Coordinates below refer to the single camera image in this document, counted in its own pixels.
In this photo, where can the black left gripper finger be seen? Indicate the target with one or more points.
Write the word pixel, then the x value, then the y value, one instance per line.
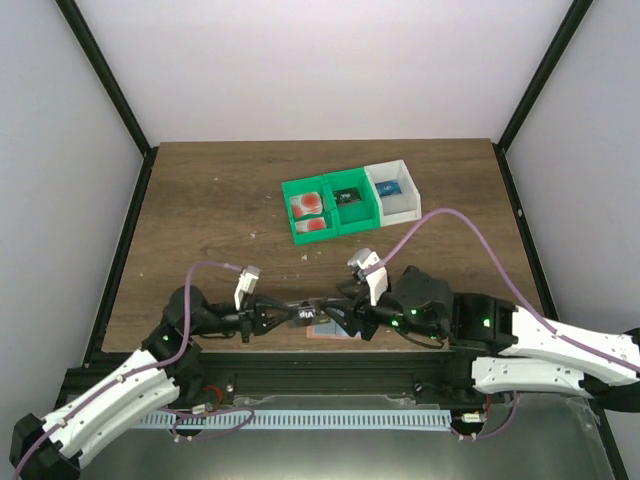
pixel 264 324
pixel 266 304

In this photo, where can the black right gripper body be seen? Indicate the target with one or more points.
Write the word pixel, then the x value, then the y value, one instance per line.
pixel 358 316

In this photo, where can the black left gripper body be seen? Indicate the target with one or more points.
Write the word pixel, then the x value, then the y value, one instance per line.
pixel 251 318

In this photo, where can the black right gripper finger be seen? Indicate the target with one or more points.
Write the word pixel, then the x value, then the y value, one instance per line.
pixel 350 296
pixel 353 324

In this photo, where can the red circle card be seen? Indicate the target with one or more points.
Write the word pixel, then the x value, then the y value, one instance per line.
pixel 311 201
pixel 309 225

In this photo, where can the pink leather card holder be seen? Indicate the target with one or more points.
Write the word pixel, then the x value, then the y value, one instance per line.
pixel 329 331

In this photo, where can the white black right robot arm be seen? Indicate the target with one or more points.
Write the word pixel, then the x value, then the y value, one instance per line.
pixel 495 345

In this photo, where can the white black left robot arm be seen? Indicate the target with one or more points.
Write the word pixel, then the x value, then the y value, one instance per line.
pixel 165 368

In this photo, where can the dark green card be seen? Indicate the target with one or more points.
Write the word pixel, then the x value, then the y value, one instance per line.
pixel 347 196

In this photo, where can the red and white card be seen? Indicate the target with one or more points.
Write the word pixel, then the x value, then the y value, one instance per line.
pixel 297 211

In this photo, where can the blue card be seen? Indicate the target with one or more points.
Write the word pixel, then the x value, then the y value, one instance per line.
pixel 388 188

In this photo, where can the middle green plastic bin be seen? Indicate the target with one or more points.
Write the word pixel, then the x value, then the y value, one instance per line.
pixel 355 218

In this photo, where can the green plastic bin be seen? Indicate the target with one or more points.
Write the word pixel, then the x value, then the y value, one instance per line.
pixel 355 218
pixel 302 186

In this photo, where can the white plastic bin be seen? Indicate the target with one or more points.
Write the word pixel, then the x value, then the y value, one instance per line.
pixel 395 209

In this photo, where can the left green plastic bin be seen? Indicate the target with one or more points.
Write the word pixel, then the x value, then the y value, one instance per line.
pixel 302 186

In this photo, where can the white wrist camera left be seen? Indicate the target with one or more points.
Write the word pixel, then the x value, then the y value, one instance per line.
pixel 245 286

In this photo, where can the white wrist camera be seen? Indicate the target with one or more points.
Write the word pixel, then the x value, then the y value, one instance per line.
pixel 367 266
pixel 245 286

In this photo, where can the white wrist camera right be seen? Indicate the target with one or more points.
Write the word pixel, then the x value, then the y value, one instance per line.
pixel 367 266

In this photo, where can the black front frame rail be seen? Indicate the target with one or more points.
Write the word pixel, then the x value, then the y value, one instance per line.
pixel 430 377

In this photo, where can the light blue cable duct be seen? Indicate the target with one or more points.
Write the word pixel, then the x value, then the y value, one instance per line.
pixel 406 420

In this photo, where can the black frame post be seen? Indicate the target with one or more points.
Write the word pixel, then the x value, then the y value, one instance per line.
pixel 563 36
pixel 89 45

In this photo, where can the right black frame post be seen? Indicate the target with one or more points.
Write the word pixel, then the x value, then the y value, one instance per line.
pixel 563 36

